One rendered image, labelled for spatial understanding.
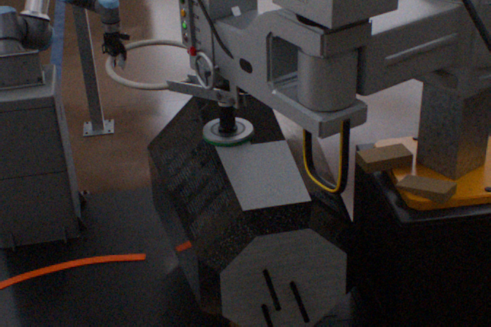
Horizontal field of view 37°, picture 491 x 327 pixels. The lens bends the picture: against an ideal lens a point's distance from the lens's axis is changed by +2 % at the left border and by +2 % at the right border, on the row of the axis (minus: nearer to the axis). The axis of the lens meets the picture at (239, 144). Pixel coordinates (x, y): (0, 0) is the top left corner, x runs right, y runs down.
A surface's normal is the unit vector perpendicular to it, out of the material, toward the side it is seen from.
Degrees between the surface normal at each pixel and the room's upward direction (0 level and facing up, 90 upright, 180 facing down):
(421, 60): 90
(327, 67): 90
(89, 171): 0
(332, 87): 90
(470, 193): 0
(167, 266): 0
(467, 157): 90
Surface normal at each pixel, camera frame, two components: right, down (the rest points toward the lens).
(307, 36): -0.84, 0.29
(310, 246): 0.19, 0.47
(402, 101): -0.04, -0.87
